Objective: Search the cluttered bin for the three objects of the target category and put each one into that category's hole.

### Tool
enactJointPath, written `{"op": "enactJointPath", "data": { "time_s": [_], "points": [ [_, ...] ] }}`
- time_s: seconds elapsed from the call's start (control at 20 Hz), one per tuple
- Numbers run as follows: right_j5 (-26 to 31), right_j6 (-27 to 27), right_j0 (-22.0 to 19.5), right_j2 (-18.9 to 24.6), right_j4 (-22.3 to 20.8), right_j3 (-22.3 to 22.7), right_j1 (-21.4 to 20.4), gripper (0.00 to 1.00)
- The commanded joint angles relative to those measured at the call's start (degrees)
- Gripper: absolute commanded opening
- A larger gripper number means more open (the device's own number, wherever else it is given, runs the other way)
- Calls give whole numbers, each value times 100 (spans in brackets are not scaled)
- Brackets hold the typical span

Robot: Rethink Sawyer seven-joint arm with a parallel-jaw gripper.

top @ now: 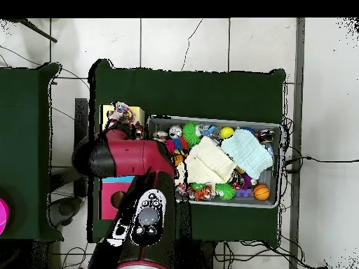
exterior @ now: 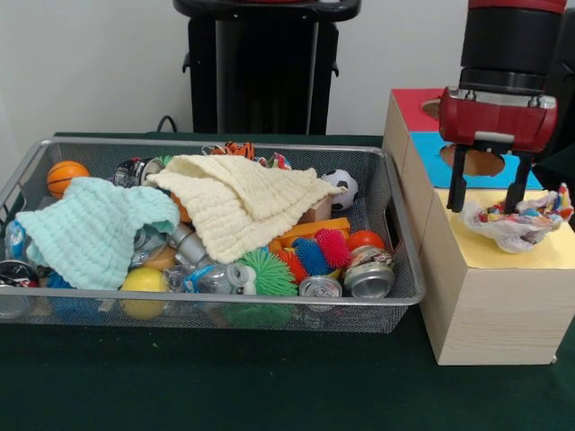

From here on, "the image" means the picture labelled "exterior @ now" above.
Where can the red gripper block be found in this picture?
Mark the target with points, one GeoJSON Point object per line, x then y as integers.
{"type": "Point", "coordinates": [494, 123]}

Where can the colourful patterned white cloth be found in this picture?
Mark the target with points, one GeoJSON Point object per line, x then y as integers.
{"type": "Point", "coordinates": [521, 229]}

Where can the cream knitted cloth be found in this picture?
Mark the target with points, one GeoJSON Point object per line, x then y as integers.
{"type": "Point", "coordinates": [242, 202]}

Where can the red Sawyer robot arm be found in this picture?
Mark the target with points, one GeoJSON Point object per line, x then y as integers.
{"type": "Point", "coordinates": [512, 40]}

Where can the silver mesh bin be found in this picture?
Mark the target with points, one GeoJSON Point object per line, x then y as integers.
{"type": "Point", "coordinates": [382, 197]}

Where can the wooden box with three holes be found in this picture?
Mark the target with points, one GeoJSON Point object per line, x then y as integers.
{"type": "Point", "coordinates": [494, 314]}

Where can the dark green side table cloth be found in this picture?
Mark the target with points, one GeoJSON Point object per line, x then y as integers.
{"type": "Point", "coordinates": [559, 168]}

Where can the red ball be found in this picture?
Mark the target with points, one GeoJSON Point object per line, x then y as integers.
{"type": "Point", "coordinates": [366, 240]}

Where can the small soccer ball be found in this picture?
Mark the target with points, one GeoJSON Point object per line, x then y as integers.
{"type": "Point", "coordinates": [341, 188]}

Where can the crushed silver can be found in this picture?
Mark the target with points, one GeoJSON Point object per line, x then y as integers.
{"type": "Point", "coordinates": [368, 274]}

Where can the orange toy block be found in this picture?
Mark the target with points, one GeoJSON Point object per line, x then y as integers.
{"type": "Point", "coordinates": [323, 226]}

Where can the pink blue red spiky toy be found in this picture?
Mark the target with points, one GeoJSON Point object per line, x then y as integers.
{"type": "Point", "coordinates": [314, 253]}

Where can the green spiky ball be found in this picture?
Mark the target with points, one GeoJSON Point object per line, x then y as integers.
{"type": "Point", "coordinates": [265, 274]}

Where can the tiger striped toy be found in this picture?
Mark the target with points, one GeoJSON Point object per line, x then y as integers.
{"type": "Point", "coordinates": [238, 148]}

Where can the dark green tablecloth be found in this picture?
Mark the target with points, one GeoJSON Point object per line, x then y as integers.
{"type": "Point", "coordinates": [224, 381]}

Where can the yellow ball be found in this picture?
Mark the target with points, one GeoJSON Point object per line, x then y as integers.
{"type": "Point", "coordinates": [146, 283]}

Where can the mint knitted cloth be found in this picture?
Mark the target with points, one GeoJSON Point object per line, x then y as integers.
{"type": "Point", "coordinates": [90, 229]}

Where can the small orange basketball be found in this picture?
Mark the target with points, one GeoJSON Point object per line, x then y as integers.
{"type": "Point", "coordinates": [65, 177]}

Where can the black frame stand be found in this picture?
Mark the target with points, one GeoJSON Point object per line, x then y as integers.
{"type": "Point", "coordinates": [567, 67]}

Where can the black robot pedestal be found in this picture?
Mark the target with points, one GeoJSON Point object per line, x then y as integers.
{"type": "Point", "coordinates": [269, 76]}

